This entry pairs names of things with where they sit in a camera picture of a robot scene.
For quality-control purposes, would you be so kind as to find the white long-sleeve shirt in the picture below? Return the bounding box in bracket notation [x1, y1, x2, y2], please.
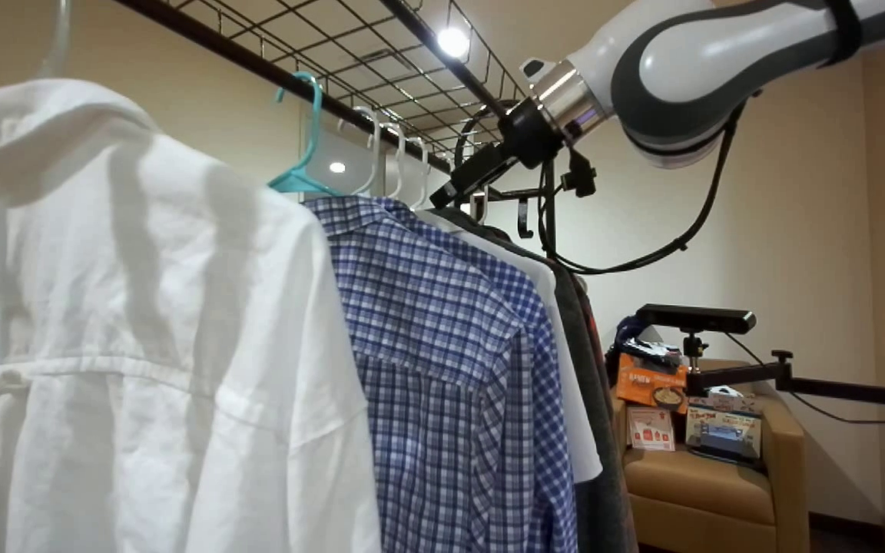
[0, 75, 385, 553]

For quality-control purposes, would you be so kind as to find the bright round ceiling light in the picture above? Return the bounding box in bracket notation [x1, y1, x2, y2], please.
[430, 20, 476, 64]

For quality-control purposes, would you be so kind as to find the black metal clothes rack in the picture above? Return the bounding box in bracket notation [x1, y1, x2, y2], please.
[118, 0, 561, 258]

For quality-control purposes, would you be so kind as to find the clear plastic hanger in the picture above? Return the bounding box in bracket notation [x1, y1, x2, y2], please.
[36, 0, 77, 80]

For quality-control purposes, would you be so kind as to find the blue black bag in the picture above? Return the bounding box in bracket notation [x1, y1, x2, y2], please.
[608, 311, 674, 363]

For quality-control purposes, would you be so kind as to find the blue checked shirt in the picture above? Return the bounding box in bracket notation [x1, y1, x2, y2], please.
[302, 194, 583, 553]

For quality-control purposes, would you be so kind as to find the teal plastic hanger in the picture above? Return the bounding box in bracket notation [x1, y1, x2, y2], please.
[263, 70, 347, 198]

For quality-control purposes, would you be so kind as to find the clear plastic package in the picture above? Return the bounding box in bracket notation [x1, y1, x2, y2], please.
[685, 392, 764, 459]

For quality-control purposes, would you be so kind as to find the dark grey jacket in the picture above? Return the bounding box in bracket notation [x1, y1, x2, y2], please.
[430, 201, 639, 553]

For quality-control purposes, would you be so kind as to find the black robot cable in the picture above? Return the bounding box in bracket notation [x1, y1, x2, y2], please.
[536, 102, 750, 278]

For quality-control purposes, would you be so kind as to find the orange cardboard box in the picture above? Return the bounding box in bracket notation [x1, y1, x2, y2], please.
[611, 350, 690, 410]

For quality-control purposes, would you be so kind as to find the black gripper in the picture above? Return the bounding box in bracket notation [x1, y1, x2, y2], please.
[428, 96, 570, 211]

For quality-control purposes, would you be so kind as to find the white short-sleeve shirt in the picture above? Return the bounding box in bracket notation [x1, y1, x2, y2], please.
[414, 210, 605, 486]

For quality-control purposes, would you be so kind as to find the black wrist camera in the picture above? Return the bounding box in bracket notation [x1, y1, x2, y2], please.
[561, 144, 603, 198]

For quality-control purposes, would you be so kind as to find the white red small box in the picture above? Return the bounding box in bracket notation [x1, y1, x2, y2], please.
[624, 406, 680, 454]

